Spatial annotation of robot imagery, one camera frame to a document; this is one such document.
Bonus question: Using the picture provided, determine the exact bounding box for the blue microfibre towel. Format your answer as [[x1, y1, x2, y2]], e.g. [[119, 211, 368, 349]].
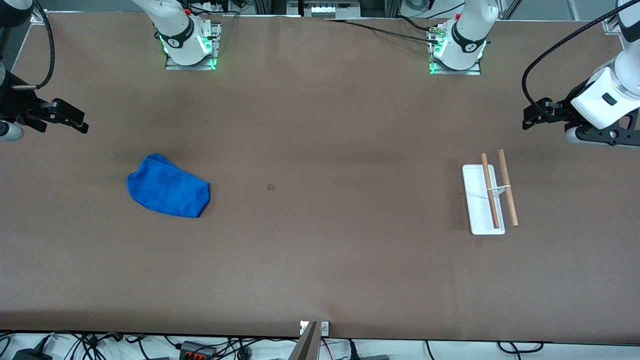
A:
[[126, 153, 211, 219]]

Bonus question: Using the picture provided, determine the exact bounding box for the white rack with wooden rods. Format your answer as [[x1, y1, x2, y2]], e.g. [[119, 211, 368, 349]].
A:
[[462, 149, 519, 236]]

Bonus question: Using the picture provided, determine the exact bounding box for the grey power strip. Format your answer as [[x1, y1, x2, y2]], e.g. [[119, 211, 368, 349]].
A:
[[303, 1, 362, 20]]

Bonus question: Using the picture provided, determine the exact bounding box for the black power adapter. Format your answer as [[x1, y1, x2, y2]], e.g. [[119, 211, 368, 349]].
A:
[[12, 348, 53, 360]]

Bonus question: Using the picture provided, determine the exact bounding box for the connector block with orange levers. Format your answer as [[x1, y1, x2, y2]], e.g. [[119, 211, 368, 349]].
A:
[[179, 341, 217, 360]]

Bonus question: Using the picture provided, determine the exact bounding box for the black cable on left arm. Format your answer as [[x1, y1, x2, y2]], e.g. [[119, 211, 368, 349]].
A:
[[521, 2, 640, 118]]

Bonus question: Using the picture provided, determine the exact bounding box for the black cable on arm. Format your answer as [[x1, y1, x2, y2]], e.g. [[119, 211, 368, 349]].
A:
[[521, 2, 640, 118], [12, 0, 56, 92]]

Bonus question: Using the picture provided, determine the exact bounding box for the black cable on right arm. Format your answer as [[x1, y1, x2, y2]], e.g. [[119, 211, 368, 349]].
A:
[[12, 0, 56, 92]]

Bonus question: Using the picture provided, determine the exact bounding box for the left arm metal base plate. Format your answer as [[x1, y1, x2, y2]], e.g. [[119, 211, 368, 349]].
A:
[[428, 24, 483, 76]]

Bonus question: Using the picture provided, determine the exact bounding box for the short black table cable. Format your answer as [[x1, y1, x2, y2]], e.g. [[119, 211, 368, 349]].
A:
[[397, 16, 439, 32]]

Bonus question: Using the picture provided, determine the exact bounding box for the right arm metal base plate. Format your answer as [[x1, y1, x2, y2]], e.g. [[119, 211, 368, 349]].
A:
[[165, 20, 221, 71]]

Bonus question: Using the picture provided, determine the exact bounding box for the long black table cable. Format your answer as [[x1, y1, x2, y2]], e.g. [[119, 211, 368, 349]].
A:
[[322, 19, 441, 46]]

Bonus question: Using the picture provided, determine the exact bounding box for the looped black floor cable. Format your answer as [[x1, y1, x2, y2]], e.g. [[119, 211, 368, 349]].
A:
[[496, 341, 544, 354]]

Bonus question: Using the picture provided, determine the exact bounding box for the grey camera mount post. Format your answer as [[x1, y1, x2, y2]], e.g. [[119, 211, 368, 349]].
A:
[[289, 321, 319, 360]]

